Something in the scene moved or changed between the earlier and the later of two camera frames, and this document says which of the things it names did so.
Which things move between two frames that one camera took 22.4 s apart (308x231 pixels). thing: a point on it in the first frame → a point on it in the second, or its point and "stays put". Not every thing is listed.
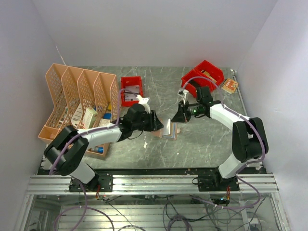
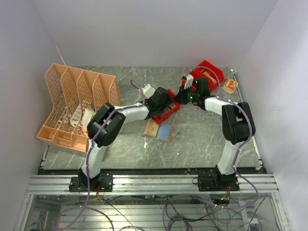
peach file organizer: [83, 99] stays put
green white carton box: [90, 117] stays put
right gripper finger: [181, 116] → [179, 97]
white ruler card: [77, 116] stays put
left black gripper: [154, 124] → [168, 101]
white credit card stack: [130, 96] → [171, 106]
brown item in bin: [207, 74] stays put
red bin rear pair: [216, 72] stays put
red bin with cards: [131, 87] → [172, 109]
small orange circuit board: [229, 85] stays put
